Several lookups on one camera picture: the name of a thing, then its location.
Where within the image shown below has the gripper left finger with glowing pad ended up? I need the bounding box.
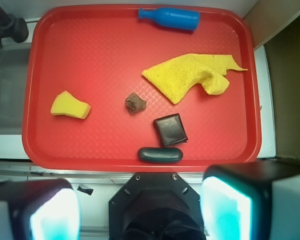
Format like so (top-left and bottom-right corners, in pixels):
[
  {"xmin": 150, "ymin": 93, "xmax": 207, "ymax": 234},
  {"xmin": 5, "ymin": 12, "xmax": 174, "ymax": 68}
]
[{"xmin": 0, "ymin": 179, "xmax": 81, "ymax": 240}]

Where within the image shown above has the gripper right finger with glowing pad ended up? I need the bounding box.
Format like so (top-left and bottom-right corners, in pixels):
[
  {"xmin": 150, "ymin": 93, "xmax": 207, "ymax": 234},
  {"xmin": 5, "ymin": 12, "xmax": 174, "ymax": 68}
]
[{"xmin": 199, "ymin": 161, "xmax": 300, "ymax": 240}]

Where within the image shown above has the yellow sponge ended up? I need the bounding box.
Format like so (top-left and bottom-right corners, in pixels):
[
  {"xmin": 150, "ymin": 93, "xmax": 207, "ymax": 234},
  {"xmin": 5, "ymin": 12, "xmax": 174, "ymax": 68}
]
[{"xmin": 50, "ymin": 91, "xmax": 91, "ymax": 120}]

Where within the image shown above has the black tape scrap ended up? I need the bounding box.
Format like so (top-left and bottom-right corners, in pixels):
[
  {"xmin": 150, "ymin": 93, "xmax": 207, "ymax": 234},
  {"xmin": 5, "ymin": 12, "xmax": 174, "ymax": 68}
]
[{"xmin": 77, "ymin": 184, "xmax": 94, "ymax": 196}]

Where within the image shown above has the dark brown square wallet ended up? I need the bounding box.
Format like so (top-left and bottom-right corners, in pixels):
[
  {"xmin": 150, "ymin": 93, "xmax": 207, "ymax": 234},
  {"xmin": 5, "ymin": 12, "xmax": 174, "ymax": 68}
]
[{"xmin": 153, "ymin": 113, "xmax": 188, "ymax": 147}]

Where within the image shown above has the dark green oval soap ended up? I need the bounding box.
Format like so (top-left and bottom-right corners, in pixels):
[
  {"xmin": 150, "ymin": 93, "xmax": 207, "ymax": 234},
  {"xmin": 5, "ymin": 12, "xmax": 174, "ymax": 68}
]
[{"xmin": 137, "ymin": 147, "xmax": 183, "ymax": 164}]

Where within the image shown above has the brown rock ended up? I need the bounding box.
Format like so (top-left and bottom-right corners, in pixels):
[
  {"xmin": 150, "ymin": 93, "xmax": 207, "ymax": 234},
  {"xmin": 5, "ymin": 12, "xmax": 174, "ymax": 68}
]
[{"xmin": 125, "ymin": 92, "xmax": 147, "ymax": 115}]

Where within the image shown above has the metal sink basin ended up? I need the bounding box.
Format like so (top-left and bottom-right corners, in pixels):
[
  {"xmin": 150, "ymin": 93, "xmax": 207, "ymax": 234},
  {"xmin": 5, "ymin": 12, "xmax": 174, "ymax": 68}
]
[{"xmin": 0, "ymin": 48, "xmax": 30, "ymax": 135}]

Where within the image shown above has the yellow microfiber cloth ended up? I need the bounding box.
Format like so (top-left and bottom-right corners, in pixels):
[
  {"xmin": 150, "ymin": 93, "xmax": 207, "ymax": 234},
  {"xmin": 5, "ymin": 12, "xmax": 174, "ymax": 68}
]
[{"xmin": 141, "ymin": 53, "xmax": 247, "ymax": 105}]

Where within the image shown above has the red plastic tray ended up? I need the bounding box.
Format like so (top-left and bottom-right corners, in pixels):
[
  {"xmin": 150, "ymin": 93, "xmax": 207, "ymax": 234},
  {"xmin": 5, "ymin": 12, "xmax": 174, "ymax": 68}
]
[{"xmin": 22, "ymin": 5, "xmax": 261, "ymax": 172}]

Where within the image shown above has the black faucet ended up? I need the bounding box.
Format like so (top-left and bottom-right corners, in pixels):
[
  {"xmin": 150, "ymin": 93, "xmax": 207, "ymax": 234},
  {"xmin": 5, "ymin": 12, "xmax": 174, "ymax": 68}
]
[{"xmin": 0, "ymin": 7, "xmax": 29, "ymax": 49}]

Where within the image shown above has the blue plastic bottle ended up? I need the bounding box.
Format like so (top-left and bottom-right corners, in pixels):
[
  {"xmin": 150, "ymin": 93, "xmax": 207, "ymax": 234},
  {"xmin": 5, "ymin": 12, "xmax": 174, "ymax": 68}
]
[{"xmin": 138, "ymin": 7, "xmax": 201, "ymax": 31}]

